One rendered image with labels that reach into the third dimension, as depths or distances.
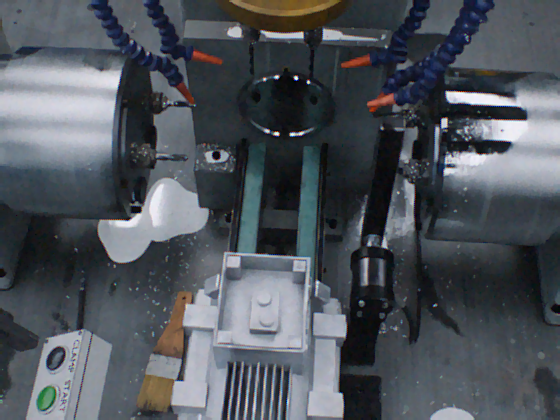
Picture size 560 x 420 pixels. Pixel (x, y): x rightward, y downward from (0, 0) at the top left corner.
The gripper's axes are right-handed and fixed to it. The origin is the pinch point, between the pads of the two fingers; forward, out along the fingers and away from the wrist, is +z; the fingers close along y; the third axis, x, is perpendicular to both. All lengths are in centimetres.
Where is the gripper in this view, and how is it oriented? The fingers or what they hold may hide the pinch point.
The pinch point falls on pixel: (7, 332)
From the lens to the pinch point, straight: 93.9
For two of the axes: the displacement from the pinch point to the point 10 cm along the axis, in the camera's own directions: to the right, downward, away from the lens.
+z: 5.4, 5.0, 6.7
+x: -8.4, 2.6, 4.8
